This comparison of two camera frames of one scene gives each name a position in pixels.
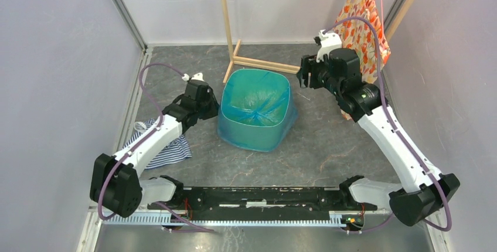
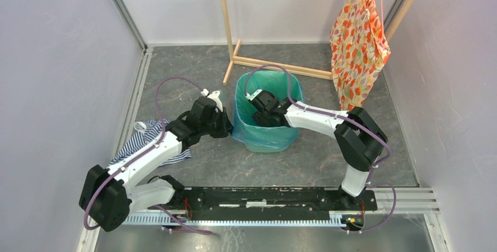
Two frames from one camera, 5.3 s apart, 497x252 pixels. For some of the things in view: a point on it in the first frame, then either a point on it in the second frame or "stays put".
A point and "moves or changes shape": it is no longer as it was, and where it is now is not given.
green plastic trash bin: x=256 y=112 moves or changes shape
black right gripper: x=305 y=68 → x=260 y=118
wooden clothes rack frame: x=235 y=60 stays put
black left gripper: x=215 y=106 → x=227 y=127
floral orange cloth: x=363 y=2 stays put
